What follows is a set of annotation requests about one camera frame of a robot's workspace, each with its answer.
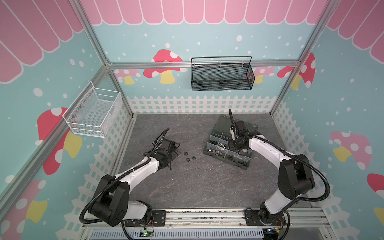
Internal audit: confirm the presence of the black wire mesh basket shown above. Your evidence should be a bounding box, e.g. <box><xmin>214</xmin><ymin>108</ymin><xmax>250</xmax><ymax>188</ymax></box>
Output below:
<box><xmin>191</xmin><ymin>56</ymin><xmax>256</xmax><ymax>92</ymax></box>

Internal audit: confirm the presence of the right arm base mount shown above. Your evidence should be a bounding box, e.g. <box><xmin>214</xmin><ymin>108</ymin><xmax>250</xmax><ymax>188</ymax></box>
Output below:
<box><xmin>244</xmin><ymin>208</ymin><xmax>287</xmax><ymax>227</ymax></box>

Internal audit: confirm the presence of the green compartment organizer box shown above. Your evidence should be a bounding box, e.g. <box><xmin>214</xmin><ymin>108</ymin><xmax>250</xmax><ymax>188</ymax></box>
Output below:
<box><xmin>203</xmin><ymin>113</ymin><xmax>258</xmax><ymax>170</ymax></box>

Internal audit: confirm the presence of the white wire mesh basket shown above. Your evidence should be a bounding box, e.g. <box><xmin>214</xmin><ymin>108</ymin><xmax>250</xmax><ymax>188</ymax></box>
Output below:
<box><xmin>63</xmin><ymin>82</ymin><xmax>123</xmax><ymax>138</ymax></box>

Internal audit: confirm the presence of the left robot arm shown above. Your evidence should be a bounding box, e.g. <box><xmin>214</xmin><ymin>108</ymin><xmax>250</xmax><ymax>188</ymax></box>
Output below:
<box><xmin>79</xmin><ymin>128</ymin><xmax>181</xmax><ymax>227</ymax></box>

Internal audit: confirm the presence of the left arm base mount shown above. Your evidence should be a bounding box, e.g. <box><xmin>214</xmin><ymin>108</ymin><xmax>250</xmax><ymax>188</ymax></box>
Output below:
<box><xmin>124</xmin><ymin>211</ymin><xmax>167</xmax><ymax>228</ymax></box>

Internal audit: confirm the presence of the aluminium rail frame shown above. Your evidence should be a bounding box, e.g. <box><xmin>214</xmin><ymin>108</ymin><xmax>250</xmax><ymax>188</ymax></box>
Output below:
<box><xmin>79</xmin><ymin>207</ymin><xmax>337</xmax><ymax>240</ymax></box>

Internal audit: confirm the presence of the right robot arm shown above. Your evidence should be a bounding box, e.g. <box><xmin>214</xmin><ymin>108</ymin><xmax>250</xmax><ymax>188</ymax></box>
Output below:
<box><xmin>229</xmin><ymin>109</ymin><xmax>331</xmax><ymax>225</ymax></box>

